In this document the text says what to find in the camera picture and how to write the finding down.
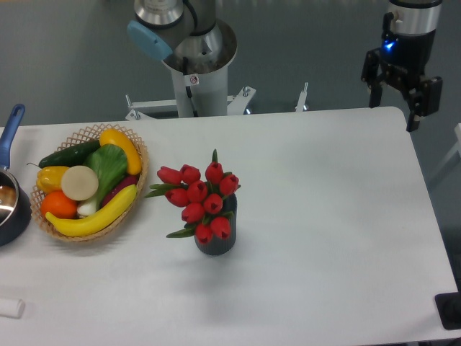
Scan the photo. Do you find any green bok choy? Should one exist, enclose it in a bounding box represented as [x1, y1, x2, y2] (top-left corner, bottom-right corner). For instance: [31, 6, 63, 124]
[77, 144, 127, 218]

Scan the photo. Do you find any yellow banana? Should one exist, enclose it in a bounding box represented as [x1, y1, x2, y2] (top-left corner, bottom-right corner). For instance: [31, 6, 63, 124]
[45, 185, 138, 237]

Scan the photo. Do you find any beige round disc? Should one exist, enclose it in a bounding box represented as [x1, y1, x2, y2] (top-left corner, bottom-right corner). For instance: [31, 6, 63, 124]
[61, 166, 99, 201]

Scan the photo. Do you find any dark green cucumber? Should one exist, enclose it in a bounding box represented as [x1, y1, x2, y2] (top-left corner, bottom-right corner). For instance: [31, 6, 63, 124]
[27, 140, 100, 169]

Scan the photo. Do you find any yellow bell pepper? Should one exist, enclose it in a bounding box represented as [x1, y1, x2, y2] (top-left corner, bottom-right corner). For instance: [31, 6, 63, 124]
[36, 166, 69, 194]

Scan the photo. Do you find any white furniture frame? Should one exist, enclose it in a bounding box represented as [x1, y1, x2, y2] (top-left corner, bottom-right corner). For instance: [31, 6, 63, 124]
[429, 123, 460, 185]

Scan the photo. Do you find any woven wicker basket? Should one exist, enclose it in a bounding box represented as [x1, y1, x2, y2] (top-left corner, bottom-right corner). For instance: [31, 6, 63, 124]
[30, 123, 149, 242]

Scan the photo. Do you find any orange fruit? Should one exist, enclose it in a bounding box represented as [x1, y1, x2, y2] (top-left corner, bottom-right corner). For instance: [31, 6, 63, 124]
[40, 191, 77, 219]

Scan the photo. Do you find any yellow squash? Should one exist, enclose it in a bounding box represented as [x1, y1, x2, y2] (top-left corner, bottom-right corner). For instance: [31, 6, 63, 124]
[99, 128, 142, 175]

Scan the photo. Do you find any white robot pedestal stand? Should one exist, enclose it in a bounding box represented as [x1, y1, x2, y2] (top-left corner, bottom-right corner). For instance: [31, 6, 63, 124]
[125, 64, 310, 122]

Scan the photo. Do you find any black device at table edge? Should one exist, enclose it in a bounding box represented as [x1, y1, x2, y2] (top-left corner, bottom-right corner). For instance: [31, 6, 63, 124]
[434, 292, 460, 330]

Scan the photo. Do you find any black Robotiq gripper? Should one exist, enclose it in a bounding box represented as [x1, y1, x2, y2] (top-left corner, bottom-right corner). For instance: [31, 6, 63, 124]
[361, 30, 443, 133]

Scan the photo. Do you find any purple eggplant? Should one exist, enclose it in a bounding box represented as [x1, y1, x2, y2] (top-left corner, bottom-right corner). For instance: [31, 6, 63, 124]
[101, 175, 138, 207]

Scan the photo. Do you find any white cylinder object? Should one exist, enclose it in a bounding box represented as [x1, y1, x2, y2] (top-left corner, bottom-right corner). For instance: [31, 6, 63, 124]
[0, 298, 25, 319]

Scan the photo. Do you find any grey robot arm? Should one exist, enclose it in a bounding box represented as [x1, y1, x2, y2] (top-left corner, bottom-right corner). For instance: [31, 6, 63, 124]
[127, 1, 443, 132]

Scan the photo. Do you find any dark pot with blue handle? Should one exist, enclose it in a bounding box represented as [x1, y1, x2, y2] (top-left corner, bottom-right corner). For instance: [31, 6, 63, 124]
[1, 104, 31, 246]

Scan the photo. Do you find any dark grey ribbed vase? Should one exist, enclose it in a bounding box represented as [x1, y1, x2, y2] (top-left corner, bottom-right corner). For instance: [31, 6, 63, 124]
[194, 194, 238, 256]

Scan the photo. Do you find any red tulip bouquet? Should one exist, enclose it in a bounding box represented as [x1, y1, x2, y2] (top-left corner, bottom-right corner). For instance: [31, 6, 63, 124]
[146, 150, 241, 245]

